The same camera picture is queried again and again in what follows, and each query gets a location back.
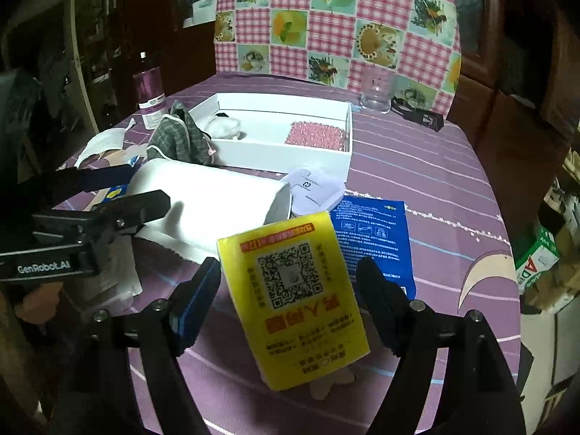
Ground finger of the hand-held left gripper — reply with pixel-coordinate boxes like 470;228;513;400
93;189;172;239
43;164;137;196

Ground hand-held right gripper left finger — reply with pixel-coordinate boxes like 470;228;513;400
50;257;223;435

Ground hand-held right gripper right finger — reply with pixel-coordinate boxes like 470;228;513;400
355;257;529;435

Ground blue face mask packet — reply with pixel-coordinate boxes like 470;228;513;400
330;196;418;300

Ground yellow tissue packet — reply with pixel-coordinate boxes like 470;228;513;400
216;211;371;391

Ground white cardboard box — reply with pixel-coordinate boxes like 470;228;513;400
187;93;354;184

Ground person's left hand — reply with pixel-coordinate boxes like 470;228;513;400
20;281;64;324

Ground white face mask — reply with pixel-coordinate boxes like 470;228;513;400
72;127;132;168

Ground white paper towel roll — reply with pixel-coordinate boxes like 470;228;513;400
129;158;293;264

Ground grey plaid cloth pouch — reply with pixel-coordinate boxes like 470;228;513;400
147;100;216;165

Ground purple bottle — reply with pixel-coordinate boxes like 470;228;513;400
133;52;166;130

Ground white cotton pads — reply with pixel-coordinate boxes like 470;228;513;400
202;115;248;141

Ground purple striped tablecloth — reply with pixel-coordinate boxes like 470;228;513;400
50;72;522;435

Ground white folded paper packet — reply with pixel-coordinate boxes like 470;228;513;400
286;167;346;218

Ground green white cardboard carton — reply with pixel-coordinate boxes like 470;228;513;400
514;227;563;295

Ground dark wooden glass cabinet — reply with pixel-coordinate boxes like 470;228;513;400
109;0;218;114

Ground pink knitted cloth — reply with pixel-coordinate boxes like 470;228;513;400
285;120;351;152

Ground black binder clip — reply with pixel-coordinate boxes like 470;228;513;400
390;96;446;133

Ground clear glass cup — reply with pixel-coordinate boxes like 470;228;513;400
359;66;394;115

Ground pink checkered printed cloth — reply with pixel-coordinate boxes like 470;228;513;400
213;0;462;109

